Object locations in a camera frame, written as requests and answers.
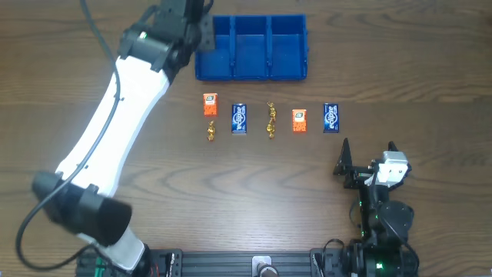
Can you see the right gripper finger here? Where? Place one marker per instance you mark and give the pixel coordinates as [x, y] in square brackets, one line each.
[392, 147]
[344, 161]

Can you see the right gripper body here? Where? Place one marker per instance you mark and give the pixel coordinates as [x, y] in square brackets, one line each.
[359, 177]

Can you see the blue candy pack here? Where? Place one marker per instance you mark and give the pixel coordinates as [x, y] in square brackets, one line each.
[239, 118]
[331, 117]

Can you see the orange candy box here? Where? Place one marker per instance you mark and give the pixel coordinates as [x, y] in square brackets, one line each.
[299, 121]
[210, 104]

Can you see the gold candy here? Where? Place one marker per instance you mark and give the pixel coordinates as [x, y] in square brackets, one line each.
[272, 110]
[271, 129]
[211, 131]

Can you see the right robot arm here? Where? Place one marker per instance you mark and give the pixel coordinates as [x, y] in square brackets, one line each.
[392, 219]

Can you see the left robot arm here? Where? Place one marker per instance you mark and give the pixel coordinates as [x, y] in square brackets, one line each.
[119, 123]

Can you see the blue tray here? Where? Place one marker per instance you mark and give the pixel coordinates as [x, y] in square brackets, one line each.
[250, 57]

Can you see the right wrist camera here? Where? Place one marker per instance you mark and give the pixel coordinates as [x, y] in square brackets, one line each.
[392, 167]

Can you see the mounting rail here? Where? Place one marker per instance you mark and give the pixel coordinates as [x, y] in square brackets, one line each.
[223, 263]

